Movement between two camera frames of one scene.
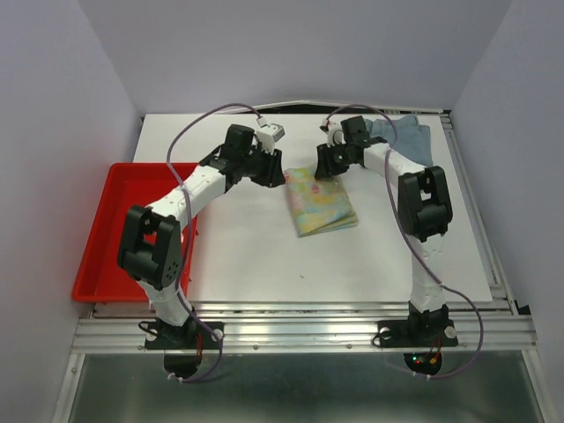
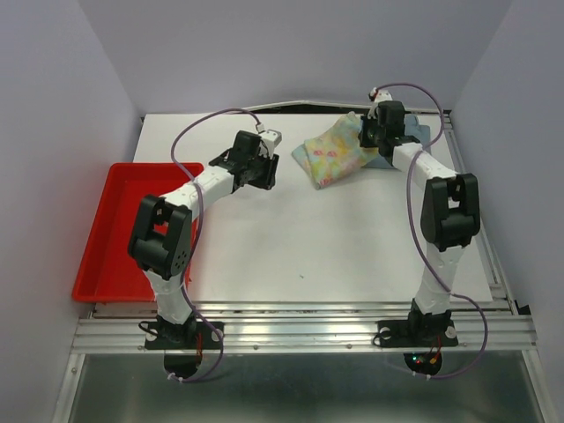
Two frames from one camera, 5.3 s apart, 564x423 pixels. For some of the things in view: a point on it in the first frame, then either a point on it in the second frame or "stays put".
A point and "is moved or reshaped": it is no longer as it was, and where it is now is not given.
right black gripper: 325,166 to 364,141
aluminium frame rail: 120,328 stays put
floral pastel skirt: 318,205 is moved or reshaped
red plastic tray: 100,278 stays put
